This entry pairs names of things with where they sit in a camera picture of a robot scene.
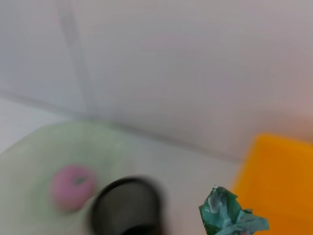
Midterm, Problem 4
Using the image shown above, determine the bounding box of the pink toy peach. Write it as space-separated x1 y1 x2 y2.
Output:
50 164 97 212

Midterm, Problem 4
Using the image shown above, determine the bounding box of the green plastic wrapper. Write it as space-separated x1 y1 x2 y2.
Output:
198 185 269 235

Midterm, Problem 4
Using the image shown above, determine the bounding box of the black mesh pen holder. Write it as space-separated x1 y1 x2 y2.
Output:
89 175 167 235

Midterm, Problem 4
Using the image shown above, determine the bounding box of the pale green glass fruit plate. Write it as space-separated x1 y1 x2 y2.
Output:
0 119 137 235

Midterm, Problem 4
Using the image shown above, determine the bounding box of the yellow plastic bin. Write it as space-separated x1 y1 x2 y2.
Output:
231 132 313 235

